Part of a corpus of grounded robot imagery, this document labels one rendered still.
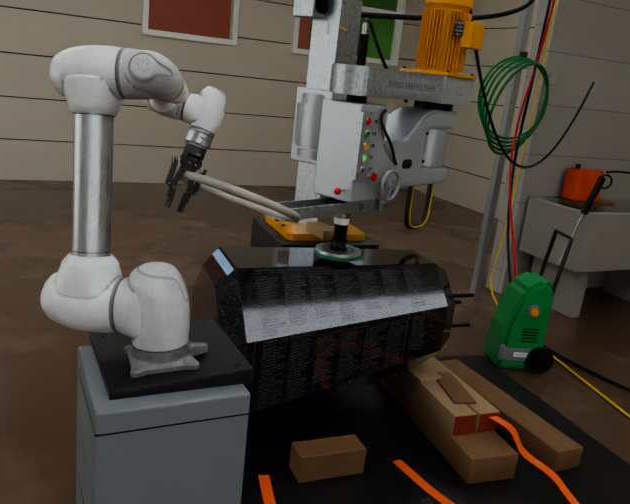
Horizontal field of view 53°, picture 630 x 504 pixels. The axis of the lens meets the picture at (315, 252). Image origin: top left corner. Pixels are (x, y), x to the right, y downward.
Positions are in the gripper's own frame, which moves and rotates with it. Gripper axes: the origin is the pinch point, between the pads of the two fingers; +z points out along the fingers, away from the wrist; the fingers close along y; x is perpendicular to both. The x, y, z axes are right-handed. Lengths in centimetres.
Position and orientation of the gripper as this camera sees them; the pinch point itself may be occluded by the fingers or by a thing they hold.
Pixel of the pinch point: (176, 200)
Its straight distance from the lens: 228.0
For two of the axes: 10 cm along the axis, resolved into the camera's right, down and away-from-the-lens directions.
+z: -3.4, 9.4, -0.3
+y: 7.3, 2.8, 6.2
